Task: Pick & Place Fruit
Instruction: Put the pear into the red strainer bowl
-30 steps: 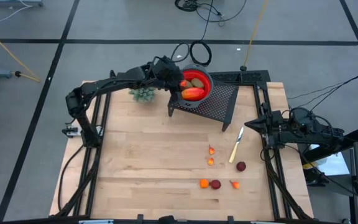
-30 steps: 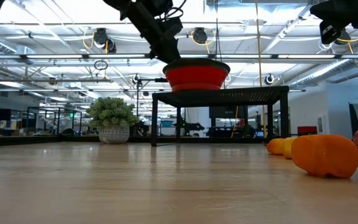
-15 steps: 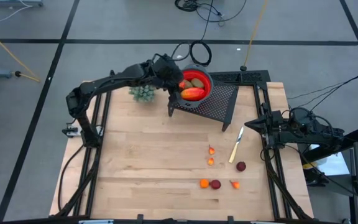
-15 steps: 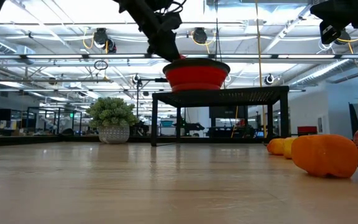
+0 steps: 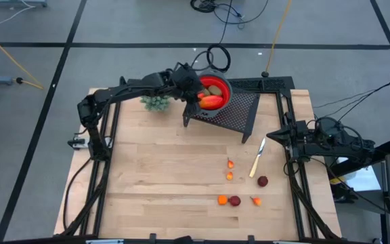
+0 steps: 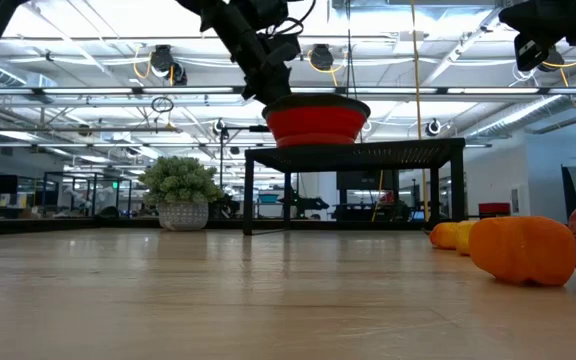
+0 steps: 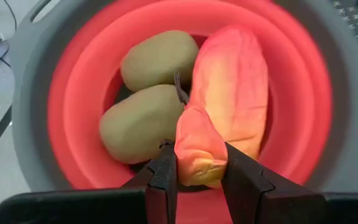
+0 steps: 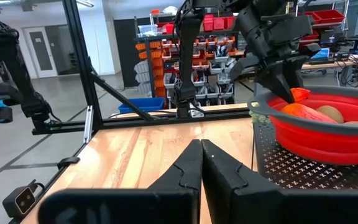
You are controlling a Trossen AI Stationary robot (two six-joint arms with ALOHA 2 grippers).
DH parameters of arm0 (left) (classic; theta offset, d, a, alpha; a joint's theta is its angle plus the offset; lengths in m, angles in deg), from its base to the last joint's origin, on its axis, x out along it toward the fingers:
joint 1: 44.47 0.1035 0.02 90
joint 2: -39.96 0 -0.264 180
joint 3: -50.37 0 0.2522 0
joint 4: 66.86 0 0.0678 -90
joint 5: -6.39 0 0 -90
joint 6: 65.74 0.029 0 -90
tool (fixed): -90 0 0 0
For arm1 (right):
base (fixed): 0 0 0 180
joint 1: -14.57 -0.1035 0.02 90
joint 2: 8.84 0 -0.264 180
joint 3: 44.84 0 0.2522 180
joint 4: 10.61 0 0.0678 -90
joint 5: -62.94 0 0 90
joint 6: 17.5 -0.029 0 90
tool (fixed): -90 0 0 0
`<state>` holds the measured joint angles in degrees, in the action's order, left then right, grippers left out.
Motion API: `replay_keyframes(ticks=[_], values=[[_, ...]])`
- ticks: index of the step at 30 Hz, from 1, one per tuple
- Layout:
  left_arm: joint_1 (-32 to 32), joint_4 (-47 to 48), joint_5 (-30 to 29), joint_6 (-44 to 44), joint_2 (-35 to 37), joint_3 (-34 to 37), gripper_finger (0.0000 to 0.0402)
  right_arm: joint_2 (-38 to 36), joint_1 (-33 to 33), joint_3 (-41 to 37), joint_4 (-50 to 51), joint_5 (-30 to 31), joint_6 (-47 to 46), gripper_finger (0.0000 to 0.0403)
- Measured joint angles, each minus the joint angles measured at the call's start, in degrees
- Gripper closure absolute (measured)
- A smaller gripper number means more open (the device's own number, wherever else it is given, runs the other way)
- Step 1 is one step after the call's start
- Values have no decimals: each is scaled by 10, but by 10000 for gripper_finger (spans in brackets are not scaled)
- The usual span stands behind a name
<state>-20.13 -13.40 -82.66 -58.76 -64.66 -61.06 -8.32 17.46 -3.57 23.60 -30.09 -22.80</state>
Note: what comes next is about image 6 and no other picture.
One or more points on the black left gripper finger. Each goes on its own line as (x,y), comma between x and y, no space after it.
(279,91)
(255,92)

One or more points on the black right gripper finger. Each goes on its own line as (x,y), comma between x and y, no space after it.
(525,11)
(530,27)

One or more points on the red collapsible bowl grey rim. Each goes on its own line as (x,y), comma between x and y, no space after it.
(315,125)

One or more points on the small red-orange toy fruit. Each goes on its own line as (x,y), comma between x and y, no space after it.
(442,236)

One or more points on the small yellow fruit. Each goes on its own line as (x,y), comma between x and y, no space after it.
(464,239)

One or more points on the black distant robot arm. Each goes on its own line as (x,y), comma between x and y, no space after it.
(308,203)

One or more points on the black perforated metal shelf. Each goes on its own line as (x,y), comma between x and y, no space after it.
(358,155)

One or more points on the blue bin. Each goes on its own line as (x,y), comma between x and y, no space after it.
(268,198)

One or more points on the green succulent in white pot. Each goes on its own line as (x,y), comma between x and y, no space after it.
(180,185)

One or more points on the red bin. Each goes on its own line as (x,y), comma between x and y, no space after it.
(494,209)

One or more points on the black gantry frame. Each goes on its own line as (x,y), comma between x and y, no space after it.
(255,129)

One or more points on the black workstation frame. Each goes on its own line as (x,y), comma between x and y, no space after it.
(88,174)

